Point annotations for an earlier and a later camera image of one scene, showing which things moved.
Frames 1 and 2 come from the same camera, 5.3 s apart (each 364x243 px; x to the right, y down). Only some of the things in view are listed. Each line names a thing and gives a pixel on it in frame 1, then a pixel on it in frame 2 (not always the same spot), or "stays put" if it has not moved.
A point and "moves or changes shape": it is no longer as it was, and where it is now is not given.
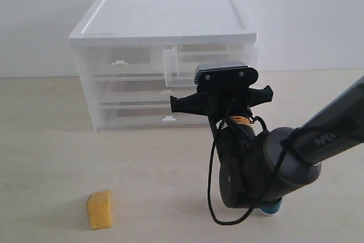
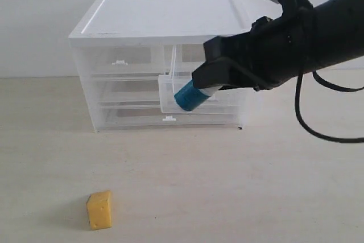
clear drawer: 180,61 moves or changes shape
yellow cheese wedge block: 99,208 stays put
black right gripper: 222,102 → 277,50
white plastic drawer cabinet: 136,51 stays put
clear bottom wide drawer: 145,114 stays put
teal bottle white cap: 272,209 moves or changes shape
